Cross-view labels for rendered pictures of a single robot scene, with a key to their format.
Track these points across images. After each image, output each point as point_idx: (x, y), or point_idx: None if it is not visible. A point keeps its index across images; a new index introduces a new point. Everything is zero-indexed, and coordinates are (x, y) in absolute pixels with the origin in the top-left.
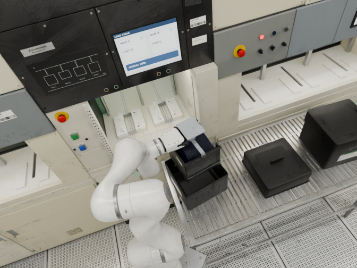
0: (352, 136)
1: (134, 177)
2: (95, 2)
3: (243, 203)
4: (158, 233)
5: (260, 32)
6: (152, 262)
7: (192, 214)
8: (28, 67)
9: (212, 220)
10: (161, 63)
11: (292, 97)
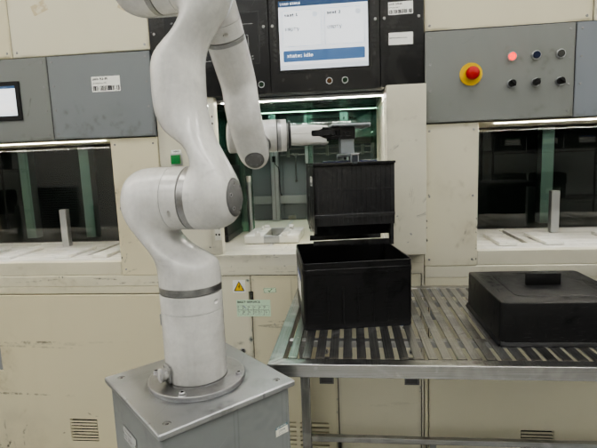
0: None
1: (240, 317)
2: None
3: (437, 343)
4: (189, 87)
5: (508, 48)
6: (155, 192)
7: (307, 334)
8: (166, 20)
9: (346, 348)
10: (335, 63)
11: None
